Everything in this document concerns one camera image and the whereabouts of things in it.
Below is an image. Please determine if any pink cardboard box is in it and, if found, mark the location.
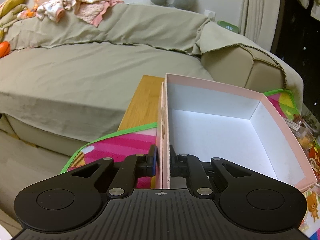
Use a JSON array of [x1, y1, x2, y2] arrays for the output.
[[156, 74, 317, 191]]

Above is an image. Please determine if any colourful play mat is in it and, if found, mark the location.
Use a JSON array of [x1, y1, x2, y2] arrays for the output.
[[61, 122, 157, 173]]

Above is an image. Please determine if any wooden table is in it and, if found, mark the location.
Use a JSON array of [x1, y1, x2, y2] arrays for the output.
[[118, 75, 164, 131]]

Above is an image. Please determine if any beige sofa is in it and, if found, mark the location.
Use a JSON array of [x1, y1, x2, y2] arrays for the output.
[[0, 3, 304, 158]]

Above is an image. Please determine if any green digital clock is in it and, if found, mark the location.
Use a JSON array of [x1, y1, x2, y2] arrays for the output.
[[217, 21, 240, 34]]

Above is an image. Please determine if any orange ball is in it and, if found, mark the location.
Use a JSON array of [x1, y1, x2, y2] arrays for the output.
[[0, 41, 10, 58]]

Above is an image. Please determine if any pink baby clothes pile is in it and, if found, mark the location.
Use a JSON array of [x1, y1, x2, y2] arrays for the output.
[[17, 0, 125, 28]]

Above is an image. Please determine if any beige curtain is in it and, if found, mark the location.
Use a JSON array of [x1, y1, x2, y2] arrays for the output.
[[240, 0, 280, 51]]

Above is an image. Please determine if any white wall socket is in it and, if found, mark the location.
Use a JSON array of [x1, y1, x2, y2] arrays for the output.
[[204, 9, 216, 21]]

